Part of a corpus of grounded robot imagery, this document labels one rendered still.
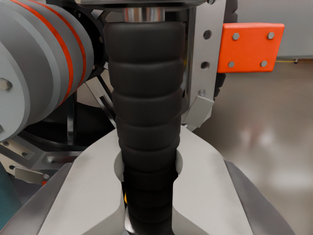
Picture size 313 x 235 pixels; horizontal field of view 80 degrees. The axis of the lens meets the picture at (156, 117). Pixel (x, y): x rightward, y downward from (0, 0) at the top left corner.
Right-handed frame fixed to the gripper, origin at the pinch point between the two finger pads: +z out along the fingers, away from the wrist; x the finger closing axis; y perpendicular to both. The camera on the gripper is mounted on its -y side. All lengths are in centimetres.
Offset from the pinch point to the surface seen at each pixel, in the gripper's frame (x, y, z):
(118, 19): -14, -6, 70
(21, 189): -45, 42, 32
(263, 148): 81, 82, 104
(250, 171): 60, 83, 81
